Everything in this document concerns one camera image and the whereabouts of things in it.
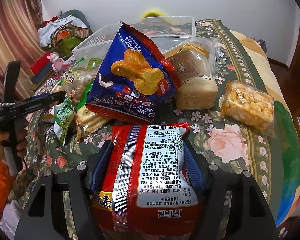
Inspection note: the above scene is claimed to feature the rice cracker clear packet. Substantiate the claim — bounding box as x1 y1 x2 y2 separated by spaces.
221 80 275 137

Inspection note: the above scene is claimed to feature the person's left hand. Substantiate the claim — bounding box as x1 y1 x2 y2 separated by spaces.
0 127 29 165

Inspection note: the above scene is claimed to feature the blue cookie snack bag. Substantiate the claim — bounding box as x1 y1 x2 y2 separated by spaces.
85 23 181 124

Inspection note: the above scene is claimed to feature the biscuit clear packet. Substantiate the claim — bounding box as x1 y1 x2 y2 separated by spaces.
75 106 111 142

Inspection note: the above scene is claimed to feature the brown cake clear packet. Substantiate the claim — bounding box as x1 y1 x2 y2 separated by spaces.
164 37 219 111

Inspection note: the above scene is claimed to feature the striped pink curtain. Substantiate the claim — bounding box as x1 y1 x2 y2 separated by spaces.
0 0 44 101

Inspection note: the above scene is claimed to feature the pink plush toy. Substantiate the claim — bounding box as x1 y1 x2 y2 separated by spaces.
47 52 64 74

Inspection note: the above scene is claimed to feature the floral green bed quilt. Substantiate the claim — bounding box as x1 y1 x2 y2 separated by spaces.
12 19 300 225

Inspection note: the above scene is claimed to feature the green jelly cup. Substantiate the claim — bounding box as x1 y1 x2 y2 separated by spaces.
86 57 103 70

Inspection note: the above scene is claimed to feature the red noodle snack bag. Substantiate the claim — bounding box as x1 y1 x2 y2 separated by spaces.
92 122 200 236

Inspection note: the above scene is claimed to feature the pile of clothes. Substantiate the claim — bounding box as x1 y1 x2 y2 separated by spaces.
37 9 92 59

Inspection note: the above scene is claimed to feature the yellow foam hoop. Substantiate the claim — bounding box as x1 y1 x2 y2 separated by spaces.
141 9 165 18

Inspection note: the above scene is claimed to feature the red box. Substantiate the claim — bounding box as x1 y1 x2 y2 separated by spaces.
27 51 51 76

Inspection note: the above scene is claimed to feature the green pea snack packet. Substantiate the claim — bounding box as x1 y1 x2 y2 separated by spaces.
53 98 76 145

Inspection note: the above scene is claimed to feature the clear plastic storage box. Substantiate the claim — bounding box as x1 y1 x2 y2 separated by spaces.
72 16 196 63

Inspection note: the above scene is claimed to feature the bread bag green trim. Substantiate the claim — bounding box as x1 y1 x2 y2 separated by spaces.
61 57 98 108

